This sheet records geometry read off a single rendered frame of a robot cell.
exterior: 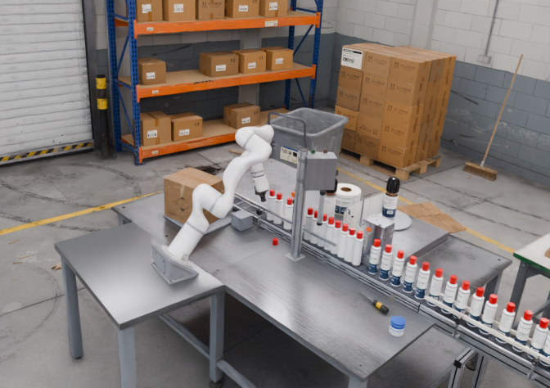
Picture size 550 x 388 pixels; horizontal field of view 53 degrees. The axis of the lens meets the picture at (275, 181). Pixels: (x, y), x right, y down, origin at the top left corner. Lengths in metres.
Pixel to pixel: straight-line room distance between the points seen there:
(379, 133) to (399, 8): 2.27
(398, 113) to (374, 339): 4.15
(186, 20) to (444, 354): 4.57
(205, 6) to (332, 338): 4.85
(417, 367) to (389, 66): 3.85
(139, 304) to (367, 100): 4.55
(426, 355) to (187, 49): 5.24
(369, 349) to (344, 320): 0.23
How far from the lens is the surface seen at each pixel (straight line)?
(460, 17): 7.78
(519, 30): 7.37
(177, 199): 3.53
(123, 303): 2.92
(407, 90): 6.44
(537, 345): 2.79
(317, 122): 6.28
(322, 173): 3.01
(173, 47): 7.51
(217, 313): 3.25
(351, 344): 2.71
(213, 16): 6.87
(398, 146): 6.64
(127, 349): 2.93
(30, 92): 6.79
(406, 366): 3.61
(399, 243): 3.48
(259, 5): 7.39
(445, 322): 2.94
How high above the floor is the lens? 2.53
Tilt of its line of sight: 24 degrees down
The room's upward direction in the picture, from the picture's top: 4 degrees clockwise
